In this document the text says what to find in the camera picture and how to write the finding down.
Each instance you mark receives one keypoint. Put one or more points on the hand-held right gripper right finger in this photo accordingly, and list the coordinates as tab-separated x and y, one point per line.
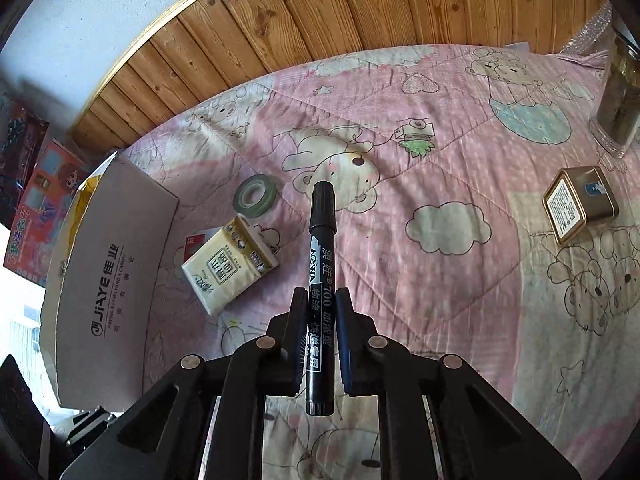
346	345

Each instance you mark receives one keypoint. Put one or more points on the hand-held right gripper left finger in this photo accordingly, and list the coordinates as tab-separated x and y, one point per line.
299	345

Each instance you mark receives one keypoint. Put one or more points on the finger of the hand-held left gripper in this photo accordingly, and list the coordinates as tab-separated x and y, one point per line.
92	425

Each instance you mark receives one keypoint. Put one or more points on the black marker pen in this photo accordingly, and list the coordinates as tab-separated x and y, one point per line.
321	240

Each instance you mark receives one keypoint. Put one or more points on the white cardboard box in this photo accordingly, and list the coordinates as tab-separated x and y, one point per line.
115	270

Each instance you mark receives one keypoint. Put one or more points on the cream tissue pack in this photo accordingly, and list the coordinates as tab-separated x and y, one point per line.
225	265

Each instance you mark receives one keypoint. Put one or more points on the small red box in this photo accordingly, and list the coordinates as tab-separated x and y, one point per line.
196	242

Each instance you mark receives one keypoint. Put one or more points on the green tape roll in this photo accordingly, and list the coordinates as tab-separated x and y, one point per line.
255	196

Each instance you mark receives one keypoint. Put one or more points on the pink bear-print blanket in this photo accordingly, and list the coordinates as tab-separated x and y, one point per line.
450	160

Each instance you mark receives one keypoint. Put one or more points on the pink printed toy box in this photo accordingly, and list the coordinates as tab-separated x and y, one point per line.
45	200

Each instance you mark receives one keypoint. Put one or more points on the gold tin box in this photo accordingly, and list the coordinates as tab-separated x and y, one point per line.
575	205

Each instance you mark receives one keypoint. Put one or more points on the dark printed toy box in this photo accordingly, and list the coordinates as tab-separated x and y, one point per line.
20	150

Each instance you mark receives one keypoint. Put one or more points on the glass bottle with metal lid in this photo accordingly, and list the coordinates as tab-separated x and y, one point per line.
620	110

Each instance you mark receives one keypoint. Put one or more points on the clear bubble wrap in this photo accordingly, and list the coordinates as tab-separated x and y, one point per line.
590	35

